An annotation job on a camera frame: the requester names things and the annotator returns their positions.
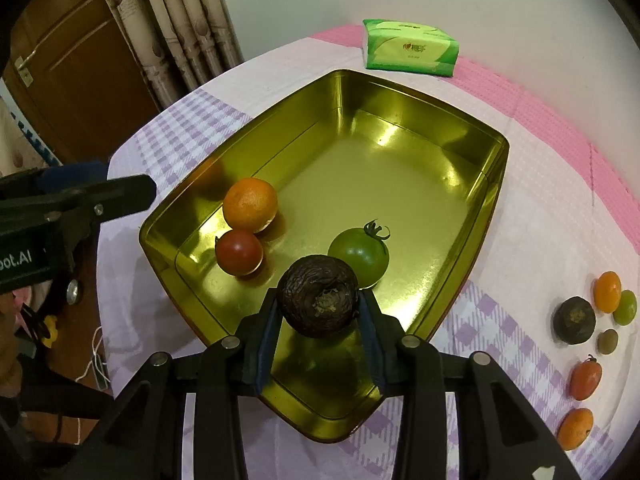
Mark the green tissue pack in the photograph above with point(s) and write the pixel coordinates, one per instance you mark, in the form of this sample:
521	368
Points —
410	50

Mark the wrinkled dark passion fruit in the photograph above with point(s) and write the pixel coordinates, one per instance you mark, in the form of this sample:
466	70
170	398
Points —
315	295
574	320

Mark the small yellow toy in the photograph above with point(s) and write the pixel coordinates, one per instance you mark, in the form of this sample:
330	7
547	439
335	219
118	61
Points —
48	332

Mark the beige patterned curtain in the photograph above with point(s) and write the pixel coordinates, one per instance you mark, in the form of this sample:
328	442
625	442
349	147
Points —
170	20

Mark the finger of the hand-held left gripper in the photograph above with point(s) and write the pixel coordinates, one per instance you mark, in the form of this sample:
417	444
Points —
70	176
125	192

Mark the small bright green fruit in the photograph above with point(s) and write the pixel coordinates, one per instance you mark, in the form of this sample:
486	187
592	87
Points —
626	307

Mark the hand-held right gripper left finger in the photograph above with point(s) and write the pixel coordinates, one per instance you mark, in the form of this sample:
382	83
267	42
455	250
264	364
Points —
265	342

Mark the small olive green fruit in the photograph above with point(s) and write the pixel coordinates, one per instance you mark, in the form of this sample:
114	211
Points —
608	341

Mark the brown wooden door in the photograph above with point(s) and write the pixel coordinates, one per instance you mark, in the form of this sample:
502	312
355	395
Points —
75	70

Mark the oval red orange tomato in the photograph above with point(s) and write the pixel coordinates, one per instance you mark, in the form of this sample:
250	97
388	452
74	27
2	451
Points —
585	379

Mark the purple pink checked tablecloth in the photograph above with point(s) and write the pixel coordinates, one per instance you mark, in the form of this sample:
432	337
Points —
525	210

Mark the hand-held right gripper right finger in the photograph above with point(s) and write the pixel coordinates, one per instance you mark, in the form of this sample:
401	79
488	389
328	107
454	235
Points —
371	345

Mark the gold metal tin tray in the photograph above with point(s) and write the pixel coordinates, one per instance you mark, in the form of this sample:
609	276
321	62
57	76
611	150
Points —
400	185

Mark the orange mandarin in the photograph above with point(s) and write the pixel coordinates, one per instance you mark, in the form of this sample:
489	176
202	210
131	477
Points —
250	205
575	429
607	291

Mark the round red tomato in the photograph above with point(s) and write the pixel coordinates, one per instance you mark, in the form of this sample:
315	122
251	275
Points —
239	252

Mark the large green tomato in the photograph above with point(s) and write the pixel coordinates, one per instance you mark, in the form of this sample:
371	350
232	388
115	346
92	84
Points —
360	255

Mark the blue patterned cloth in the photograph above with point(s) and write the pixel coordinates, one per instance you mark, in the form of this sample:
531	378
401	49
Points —
30	135

